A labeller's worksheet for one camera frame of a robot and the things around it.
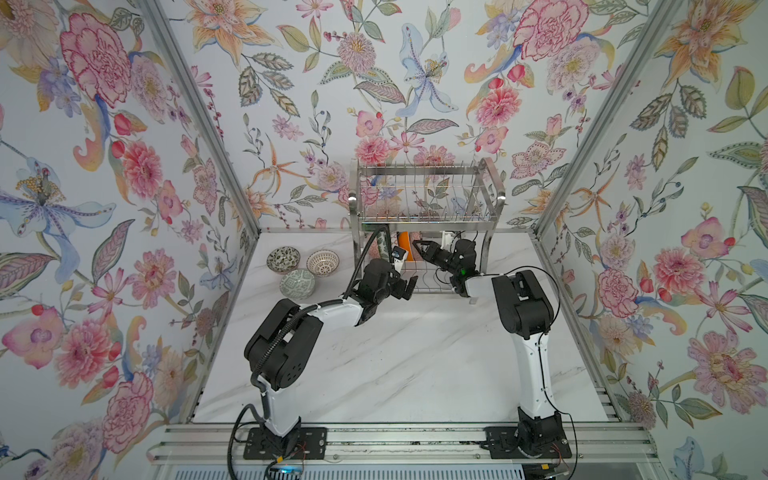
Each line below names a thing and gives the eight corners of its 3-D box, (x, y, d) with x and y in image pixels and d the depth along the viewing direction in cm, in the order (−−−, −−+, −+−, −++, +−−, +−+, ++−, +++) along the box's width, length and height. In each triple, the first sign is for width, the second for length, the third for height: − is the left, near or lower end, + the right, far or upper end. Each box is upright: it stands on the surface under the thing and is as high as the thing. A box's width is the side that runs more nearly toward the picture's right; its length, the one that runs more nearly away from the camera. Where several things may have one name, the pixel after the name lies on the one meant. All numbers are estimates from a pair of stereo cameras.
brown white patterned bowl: (307, 276, 109) (305, 267, 105) (311, 258, 115) (308, 249, 111) (337, 276, 109) (336, 267, 105) (339, 259, 115) (338, 249, 111)
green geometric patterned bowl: (278, 300, 101) (275, 295, 99) (285, 273, 108) (283, 268, 106) (312, 300, 101) (311, 295, 99) (317, 273, 108) (316, 268, 106)
